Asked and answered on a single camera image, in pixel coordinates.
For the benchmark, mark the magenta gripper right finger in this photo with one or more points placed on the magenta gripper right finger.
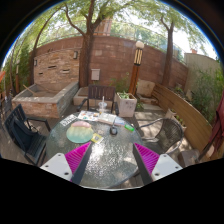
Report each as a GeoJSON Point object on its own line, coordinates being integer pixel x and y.
{"type": "Point", "coordinates": [153, 166]}

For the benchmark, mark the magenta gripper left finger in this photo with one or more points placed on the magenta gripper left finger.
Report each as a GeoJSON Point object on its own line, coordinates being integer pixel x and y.
{"type": "Point", "coordinates": [70, 166]}

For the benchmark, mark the round pastel mouse pad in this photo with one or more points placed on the round pastel mouse pad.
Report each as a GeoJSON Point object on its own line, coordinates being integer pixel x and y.
{"type": "Point", "coordinates": [79, 132]}

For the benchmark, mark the black computer mouse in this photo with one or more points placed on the black computer mouse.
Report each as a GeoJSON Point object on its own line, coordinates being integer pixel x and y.
{"type": "Point", "coordinates": [113, 131]}

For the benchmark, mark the wicker metal chair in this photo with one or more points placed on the wicker metal chair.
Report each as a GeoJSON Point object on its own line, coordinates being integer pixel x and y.
{"type": "Point", "coordinates": [169, 137]}

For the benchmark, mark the yellow card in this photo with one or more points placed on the yellow card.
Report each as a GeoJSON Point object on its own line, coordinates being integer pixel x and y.
{"type": "Point", "coordinates": [96, 138]}

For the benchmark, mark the round glass patio table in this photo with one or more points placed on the round glass patio table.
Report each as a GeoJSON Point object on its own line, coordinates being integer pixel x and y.
{"type": "Point", "coordinates": [111, 162]}

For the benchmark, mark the green small box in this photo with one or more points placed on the green small box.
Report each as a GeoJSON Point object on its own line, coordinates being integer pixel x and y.
{"type": "Point", "coordinates": [129, 127]}

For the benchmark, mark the white printed paper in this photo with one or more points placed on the white printed paper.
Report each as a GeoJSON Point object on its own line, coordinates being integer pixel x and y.
{"type": "Point", "coordinates": [68, 120]}

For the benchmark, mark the black chair on left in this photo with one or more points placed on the black chair on left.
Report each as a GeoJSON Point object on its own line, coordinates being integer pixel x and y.
{"type": "Point", "coordinates": [31, 142]}

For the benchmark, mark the colourful magazine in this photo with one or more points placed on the colourful magazine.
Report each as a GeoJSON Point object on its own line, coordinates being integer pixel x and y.
{"type": "Point", "coordinates": [88, 115]}

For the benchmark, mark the curved wooden bench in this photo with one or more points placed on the curved wooden bench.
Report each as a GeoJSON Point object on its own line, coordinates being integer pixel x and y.
{"type": "Point", "coordinates": [198, 128]}

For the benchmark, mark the white square planter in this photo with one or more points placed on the white square planter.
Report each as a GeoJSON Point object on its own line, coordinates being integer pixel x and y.
{"type": "Point", "coordinates": [126, 104]}

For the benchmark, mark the clear plastic cup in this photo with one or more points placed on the clear plastic cup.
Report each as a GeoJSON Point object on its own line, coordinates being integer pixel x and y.
{"type": "Point", "coordinates": [102, 106]}

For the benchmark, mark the stone raised planter bed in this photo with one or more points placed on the stone raised planter bed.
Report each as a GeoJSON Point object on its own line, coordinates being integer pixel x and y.
{"type": "Point", "coordinates": [48, 100]}

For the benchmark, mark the dark slatted patio chair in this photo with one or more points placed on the dark slatted patio chair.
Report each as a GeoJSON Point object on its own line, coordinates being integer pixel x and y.
{"type": "Point", "coordinates": [98, 92]}

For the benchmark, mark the centre tree trunk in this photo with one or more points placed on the centre tree trunk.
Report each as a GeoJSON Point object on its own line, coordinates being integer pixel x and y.
{"type": "Point", "coordinates": [87, 11]}

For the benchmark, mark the tree trunk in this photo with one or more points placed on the tree trunk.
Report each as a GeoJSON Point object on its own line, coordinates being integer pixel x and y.
{"type": "Point", "coordinates": [169, 53]}
{"type": "Point", "coordinates": [87, 11]}

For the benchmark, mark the right tree trunk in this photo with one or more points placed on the right tree trunk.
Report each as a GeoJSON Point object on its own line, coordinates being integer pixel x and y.
{"type": "Point", "coordinates": [169, 53]}

